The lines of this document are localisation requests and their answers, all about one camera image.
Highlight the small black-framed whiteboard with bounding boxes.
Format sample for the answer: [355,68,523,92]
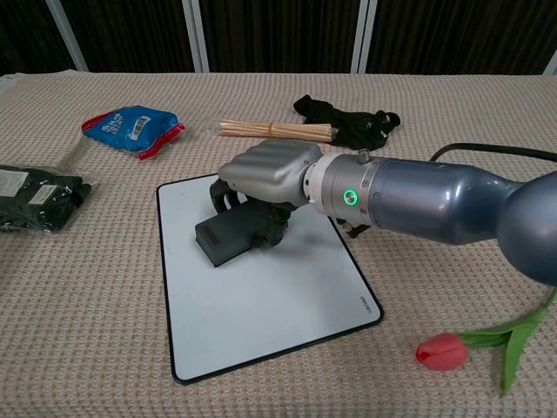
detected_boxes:
[156,173,385,385]

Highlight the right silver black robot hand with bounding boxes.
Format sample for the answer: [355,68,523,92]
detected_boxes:
[210,139,324,247]

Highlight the red tulip with green stem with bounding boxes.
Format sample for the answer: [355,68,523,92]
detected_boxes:
[415,287,557,397]

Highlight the black gloves in plastic bag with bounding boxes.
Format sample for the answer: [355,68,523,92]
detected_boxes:
[0,164,93,235]

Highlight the bundle of wooden sticks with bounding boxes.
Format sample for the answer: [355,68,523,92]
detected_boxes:
[217,118,334,143]

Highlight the beige woven fringed tablecloth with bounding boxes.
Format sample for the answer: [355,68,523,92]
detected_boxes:
[0,71,557,418]

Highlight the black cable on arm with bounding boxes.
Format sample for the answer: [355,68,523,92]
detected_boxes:
[428,142,557,165]

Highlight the black fabric strap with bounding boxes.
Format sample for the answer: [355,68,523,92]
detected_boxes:
[292,96,401,148]

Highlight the blue red snack bag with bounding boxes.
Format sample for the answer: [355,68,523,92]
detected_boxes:
[81,105,186,161]

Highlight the aluminium frame post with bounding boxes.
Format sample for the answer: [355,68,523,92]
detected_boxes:
[45,0,91,73]
[351,0,378,74]
[182,0,211,73]

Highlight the gray rectangular eraser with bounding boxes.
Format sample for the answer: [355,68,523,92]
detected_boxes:
[194,204,273,268]

